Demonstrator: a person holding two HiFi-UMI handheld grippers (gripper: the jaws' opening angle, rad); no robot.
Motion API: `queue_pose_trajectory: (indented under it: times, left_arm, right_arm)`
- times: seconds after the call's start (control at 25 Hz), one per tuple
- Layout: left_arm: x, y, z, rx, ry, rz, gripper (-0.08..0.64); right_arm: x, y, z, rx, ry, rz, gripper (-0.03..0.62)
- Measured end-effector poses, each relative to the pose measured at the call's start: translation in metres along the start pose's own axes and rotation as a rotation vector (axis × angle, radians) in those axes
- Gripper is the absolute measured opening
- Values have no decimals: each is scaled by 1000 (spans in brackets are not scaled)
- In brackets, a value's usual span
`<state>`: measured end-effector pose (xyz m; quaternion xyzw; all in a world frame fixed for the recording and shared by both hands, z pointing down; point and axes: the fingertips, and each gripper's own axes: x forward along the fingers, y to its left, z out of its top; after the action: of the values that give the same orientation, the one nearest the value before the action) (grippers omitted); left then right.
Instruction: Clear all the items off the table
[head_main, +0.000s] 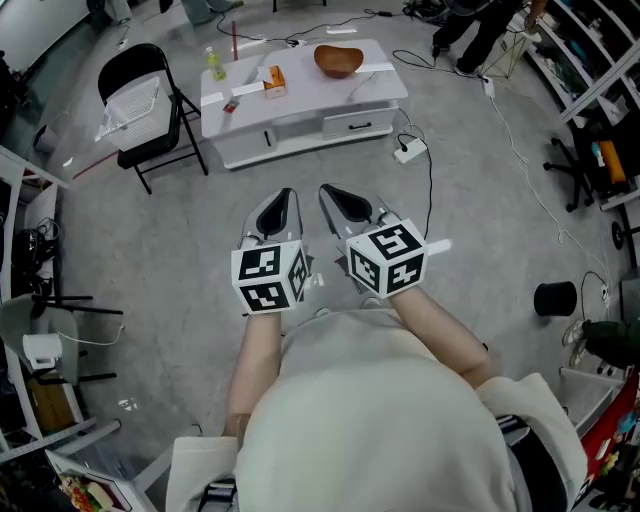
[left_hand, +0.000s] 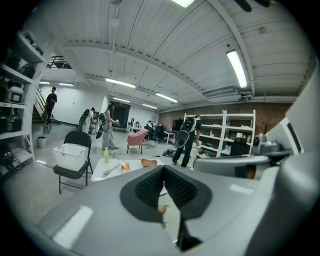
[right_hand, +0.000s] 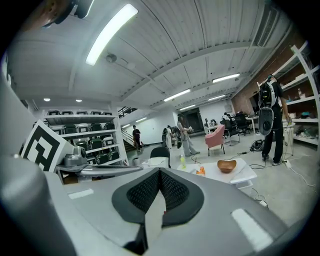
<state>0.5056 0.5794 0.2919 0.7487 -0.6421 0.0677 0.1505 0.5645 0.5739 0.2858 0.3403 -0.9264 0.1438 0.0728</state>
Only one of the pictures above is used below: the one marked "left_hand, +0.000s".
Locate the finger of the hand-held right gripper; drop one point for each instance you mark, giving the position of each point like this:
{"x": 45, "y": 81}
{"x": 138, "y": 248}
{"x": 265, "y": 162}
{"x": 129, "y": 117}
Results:
{"x": 220, "y": 165}

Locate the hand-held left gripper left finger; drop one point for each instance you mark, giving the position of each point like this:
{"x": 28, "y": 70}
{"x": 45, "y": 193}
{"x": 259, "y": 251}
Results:
{"x": 100, "y": 220}

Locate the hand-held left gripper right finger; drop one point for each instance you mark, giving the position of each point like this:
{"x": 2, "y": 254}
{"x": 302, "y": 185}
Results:
{"x": 225, "y": 212}

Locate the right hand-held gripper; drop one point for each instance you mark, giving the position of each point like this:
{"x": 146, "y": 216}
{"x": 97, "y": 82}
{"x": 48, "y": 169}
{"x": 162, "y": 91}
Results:
{"x": 305, "y": 120}

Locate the small red packet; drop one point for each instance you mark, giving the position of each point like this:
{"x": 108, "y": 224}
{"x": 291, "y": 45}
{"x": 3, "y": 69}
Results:
{"x": 107, "y": 173}

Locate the orange tissue packet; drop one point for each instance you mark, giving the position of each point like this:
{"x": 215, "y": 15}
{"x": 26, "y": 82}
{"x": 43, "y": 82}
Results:
{"x": 125, "y": 168}

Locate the green drink bottle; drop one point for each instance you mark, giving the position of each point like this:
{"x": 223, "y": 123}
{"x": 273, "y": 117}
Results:
{"x": 106, "y": 156}

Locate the brown wooden bowl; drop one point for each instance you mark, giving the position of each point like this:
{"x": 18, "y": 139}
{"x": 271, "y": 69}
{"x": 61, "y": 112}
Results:
{"x": 148, "y": 163}

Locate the white marble-pattern table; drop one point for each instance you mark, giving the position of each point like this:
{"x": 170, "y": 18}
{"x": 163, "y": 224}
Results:
{"x": 136, "y": 165}

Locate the white metal shelf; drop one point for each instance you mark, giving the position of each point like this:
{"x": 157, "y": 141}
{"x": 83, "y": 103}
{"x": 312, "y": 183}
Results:
{"x": 224, "y": 130}

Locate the black monitor screen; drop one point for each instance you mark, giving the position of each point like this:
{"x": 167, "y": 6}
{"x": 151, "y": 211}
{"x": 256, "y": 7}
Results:
{"x": 178, "y": 125}

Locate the white perforated plastic basket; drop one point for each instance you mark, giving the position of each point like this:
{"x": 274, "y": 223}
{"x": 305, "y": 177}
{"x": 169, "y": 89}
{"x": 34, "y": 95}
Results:
{"x": 69, "y": 156}

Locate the black folding chair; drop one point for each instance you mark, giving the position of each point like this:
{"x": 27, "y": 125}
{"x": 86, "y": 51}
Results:
{"x": 75, "y": 140}

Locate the ceiling tube light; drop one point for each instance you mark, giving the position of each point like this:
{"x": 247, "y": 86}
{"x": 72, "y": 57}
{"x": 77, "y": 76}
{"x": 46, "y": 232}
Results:
{"x": 237, "y": 67}
{"x": 166, "y": 97}
{"x": 120, "y": 82}

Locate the pink armchair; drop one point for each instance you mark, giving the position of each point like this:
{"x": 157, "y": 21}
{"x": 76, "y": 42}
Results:
{"x": 136, "y": 138}

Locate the small trash bin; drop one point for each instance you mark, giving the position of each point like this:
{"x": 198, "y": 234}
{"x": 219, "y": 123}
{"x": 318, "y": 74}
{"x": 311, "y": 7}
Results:
{"x": 41, "y": 142}

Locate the staircase with railing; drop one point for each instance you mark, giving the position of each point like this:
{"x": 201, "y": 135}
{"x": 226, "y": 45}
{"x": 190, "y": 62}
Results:
{"x": 37, "y": 110}

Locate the white shelf with black cases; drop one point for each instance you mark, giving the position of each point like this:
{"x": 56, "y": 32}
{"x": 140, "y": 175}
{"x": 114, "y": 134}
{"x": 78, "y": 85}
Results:
{"x": 17, "y": 74}

